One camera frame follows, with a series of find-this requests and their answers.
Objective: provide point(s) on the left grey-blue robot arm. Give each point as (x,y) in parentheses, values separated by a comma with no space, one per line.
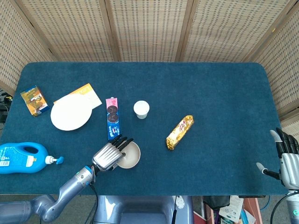
(70,186)

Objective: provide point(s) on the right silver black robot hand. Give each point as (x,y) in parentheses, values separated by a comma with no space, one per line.
(290,168)

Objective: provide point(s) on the white printed box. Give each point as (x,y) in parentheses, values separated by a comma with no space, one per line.
(231,207)

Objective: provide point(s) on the grey-blue robot torso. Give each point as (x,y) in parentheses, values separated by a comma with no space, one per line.
(140,210)

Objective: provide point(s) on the beige bowl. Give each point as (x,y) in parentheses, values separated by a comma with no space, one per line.
(133,156)

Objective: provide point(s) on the golden snack pack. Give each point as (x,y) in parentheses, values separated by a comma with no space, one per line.
(180,131)

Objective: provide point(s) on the blue pink cookie box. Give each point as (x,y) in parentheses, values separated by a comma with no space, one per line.
(113,121)

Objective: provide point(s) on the woven bamboo screen panel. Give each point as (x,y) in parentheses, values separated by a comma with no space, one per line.
(70,28)
(14,46)
(285,70)
(229,28)
(149,28)

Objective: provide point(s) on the white orange envelope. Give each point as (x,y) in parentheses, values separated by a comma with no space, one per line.
(91,95)

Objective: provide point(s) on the red box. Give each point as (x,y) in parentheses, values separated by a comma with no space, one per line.
(201,217)

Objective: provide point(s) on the white round plate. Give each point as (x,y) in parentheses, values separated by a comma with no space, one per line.
(70,114)

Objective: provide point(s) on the small yellow blue box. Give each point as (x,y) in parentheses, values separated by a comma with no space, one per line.
(33,100)

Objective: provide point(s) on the black bag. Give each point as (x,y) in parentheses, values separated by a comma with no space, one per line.
(216,201)

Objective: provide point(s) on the blue detergent pump bottle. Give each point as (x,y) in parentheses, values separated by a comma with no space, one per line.
(23,168)

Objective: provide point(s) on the blue felt table cover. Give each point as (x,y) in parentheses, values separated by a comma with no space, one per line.
(198,88)

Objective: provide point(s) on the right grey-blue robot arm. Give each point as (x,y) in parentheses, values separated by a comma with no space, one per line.
(294,205)

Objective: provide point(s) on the white paper cup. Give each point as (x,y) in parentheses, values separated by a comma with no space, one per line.
(141,108)

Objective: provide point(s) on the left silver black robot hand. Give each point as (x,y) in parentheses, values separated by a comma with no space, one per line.
(106,156)

